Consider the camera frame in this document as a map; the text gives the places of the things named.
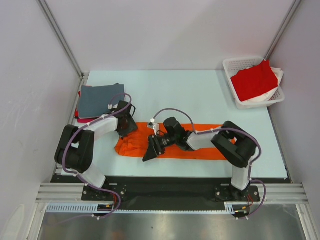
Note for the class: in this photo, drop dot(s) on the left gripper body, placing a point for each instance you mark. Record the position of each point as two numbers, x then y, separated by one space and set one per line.
120 129

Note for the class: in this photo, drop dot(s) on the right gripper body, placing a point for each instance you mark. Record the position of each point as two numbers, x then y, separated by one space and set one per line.
155 145

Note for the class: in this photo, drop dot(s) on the orange t-shirt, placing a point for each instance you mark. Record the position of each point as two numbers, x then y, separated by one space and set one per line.
135 145

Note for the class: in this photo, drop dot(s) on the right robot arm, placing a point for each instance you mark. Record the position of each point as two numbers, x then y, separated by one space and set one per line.
235 145

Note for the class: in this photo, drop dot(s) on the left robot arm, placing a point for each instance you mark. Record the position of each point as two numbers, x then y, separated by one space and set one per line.
75 150

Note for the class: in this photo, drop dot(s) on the magenta folded t-shirt in stack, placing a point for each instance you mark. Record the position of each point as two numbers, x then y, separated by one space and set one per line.
84 120

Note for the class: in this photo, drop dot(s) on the grey folded t-shirt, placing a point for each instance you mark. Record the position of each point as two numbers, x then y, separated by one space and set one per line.
117 89

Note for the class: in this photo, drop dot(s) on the white plastic basket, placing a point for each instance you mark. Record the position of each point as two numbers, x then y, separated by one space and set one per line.
233 65

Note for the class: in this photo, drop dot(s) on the red t-shirt in basket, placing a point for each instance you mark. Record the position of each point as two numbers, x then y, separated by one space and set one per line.
255 81

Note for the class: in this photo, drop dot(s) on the white cloth in basket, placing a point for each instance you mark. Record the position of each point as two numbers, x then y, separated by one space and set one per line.
268 95

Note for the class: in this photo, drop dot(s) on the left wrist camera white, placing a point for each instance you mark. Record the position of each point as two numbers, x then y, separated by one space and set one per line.
112 107

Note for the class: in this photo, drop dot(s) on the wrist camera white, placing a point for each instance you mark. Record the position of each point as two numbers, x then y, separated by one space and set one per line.
112 107
152 124

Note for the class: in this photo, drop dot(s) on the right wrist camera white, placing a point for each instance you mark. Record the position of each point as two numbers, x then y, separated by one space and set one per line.
152 124

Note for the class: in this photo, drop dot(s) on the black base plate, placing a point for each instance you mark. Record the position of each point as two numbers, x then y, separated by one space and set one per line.
150 189

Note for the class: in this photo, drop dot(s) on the white cable duct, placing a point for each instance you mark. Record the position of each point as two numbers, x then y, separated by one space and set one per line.
188 207

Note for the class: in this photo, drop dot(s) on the aluminium frame rail front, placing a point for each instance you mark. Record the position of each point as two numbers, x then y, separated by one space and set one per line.
74 192

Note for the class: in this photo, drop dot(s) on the left aluminium corner post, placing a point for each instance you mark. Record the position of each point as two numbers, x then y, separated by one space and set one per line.
48 14

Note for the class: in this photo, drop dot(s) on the aluminium corner post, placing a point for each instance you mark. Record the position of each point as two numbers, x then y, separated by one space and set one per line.
296 4
48 14

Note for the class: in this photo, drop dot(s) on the right aluminium corner post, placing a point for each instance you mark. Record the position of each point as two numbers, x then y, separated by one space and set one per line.
296 4

